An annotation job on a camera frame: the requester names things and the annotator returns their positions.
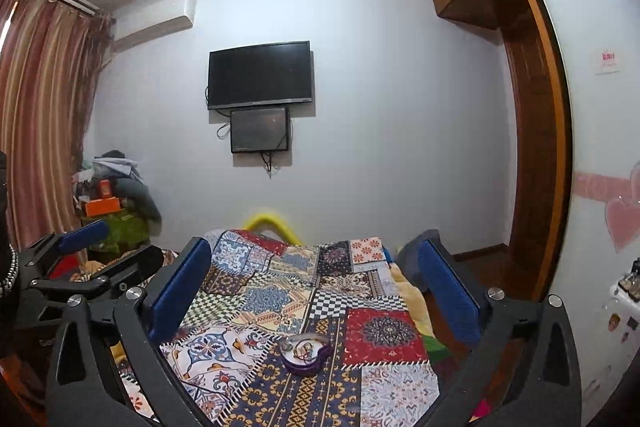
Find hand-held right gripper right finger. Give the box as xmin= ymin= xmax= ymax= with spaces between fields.
xmin=416 ymin=238 xmax=583 ymax=427

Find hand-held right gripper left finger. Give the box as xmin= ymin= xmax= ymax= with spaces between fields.
xmin=44 ymin=236 xmax=221 ymax=427

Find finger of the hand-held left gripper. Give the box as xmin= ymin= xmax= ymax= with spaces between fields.
xmin=30 ymin=244 xmax=165 ymax=304
xmin=20 ymin=219 xmax=110 ymax=279

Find purple heart-shaped jewelry box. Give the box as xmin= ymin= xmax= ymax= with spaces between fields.
xmin=280 ymin=333 xmax=331 ymax=377

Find green box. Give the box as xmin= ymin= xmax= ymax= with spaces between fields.
xmin=82 ymin=212 xmax=152 ymax=254

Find orange box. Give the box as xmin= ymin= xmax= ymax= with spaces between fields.
xmin=83 ymin=196 xmax=122 ymax=217

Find grey bag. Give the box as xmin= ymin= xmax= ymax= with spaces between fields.
xmin=397 ymin=229 xmax=442 ymax=294

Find pile of clothes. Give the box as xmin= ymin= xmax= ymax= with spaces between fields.
xmin=75 ymin=150 xmax=162 ymax=238

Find patchwork printed blanket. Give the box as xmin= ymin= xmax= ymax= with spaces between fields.
xmin=112 ymin=229 xmax=447 ymax=427

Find yellow foam tube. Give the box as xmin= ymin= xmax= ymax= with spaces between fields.
xmin=242 ymin=208 xmax=302 ymax=244

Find striped red curtain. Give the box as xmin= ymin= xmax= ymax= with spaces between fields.
xmin=0 ymin=0 xmax=114 ymax=254

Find wooden door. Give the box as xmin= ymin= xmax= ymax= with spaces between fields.
xmin=500 ymin=27 xmax=561 ymax=288

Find white appliance with stickers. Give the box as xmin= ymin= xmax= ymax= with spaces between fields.
xmin=580 ymin=282 xmax=640 ymax=408

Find pink band sticker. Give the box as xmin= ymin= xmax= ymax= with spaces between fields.
xmin=574 ymin=172 xmax=629 ymax=200

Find pink heart stickers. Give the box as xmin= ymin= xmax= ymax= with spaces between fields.
xmin=605 ymin=162 xmax=640 ymax=254

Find white air conditioner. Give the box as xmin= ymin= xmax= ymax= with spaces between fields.
xmin=112 ymin=0 xmax=194 ymax=54

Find white sliding wardrobe door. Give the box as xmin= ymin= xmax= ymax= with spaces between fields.
xmin=520 ymin=0 xmax=640 ymax=408

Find white paper note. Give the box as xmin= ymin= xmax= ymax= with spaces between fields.
xmin=595 ymin=48 xmax=623 ymax=76

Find small black wall monitor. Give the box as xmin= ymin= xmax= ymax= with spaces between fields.
xmin=230 ymin=105 xmax=291 ymax=154

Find black wall television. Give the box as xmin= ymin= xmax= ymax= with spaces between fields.
xmin=207 ymin=40 xmax=314 ymax=110

